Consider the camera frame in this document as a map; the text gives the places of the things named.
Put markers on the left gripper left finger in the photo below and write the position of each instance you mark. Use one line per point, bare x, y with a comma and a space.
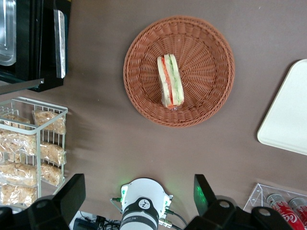
60, 206

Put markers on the red Coca-Cola bottle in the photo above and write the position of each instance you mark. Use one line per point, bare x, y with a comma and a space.
299, 208
285, 212

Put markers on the black appliance with yellow panel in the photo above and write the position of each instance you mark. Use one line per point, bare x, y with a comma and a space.
36, 36

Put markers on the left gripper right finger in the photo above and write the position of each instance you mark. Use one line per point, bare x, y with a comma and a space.
216, 213

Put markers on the wrapped rice cracker packet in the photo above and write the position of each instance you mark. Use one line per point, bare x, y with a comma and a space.
49, 121
16, 119
16, 195
52, 153
16, 142
16, 173
50, 173

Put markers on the brown round wicker basket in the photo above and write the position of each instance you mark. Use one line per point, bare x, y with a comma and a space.
204, 72

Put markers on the triangle sandwich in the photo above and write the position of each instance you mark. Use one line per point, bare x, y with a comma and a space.
170, 81

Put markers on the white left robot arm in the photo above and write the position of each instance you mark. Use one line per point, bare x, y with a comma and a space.
144, 191

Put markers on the clear acrylic bottle rack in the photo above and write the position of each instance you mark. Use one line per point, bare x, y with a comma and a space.
255, 198

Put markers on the cream plastic tray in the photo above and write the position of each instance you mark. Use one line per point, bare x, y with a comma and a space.
287, 115

